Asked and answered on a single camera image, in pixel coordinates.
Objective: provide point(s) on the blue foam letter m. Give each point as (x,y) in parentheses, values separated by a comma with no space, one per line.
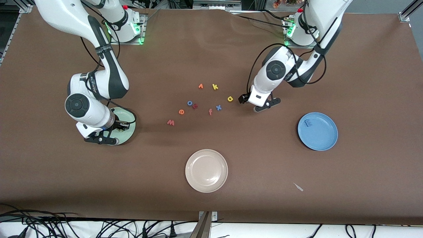
(309,123)

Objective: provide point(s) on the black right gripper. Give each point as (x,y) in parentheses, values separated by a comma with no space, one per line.
(116,125)

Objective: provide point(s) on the pale green plate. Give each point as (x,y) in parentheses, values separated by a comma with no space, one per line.
(127,136)

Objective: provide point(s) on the blue plate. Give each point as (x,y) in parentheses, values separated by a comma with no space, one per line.
(322,134)

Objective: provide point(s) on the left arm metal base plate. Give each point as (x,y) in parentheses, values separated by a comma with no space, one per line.
(290,45)

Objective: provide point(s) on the black power plug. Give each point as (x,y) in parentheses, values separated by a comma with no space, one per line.
(172,232)

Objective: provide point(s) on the dark metal bar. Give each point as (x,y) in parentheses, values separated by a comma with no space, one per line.
(201,229)

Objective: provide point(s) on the grey metal rail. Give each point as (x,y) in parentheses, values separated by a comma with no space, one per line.
(216,4)

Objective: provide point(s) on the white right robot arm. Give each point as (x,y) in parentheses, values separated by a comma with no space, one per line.
(79,105)

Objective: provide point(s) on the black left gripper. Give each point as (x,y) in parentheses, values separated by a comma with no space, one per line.
(245,98)

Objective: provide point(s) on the aluminium frame profile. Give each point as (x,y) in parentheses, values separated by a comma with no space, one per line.
(25,9)
(408,15)

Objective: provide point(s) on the small grey paper scrap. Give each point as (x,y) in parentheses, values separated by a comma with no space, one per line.
(298,187)

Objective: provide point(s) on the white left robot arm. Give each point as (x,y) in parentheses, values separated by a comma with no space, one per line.
(276,71)

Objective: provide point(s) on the orange artificial flowers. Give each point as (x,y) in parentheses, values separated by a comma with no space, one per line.
(284,3)

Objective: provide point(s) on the silver metal bracket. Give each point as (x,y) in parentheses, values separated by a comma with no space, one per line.
(214,216)

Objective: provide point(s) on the beige plate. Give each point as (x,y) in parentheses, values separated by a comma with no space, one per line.
(206,171)

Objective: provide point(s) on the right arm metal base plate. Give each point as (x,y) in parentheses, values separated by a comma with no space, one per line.
(140,38)

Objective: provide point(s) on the brown paper table cover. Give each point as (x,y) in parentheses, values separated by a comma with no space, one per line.
(211,59)

